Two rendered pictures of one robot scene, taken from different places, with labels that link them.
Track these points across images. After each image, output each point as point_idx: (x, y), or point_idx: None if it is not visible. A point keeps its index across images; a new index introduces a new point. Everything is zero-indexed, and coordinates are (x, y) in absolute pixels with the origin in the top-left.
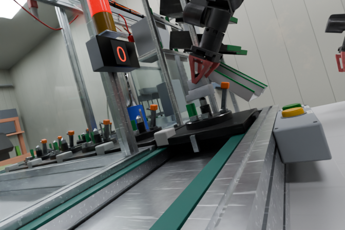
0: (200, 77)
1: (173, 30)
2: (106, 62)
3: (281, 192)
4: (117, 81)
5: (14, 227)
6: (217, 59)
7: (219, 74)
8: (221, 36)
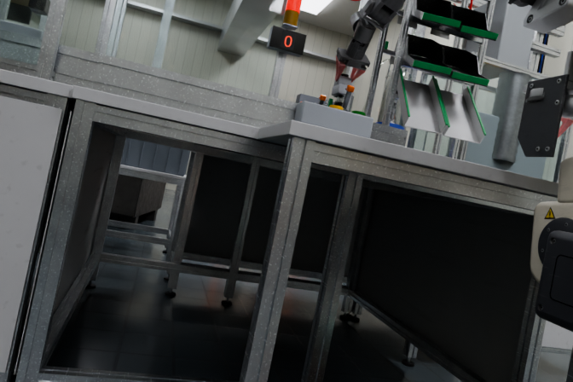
0: (338, 76)
1: (434, 31)
2: (270, 43)
3: (263, 117)
4: (284, 60)
5: None
6: (355, 66)
7: (402, 91)
8: (357, 45)
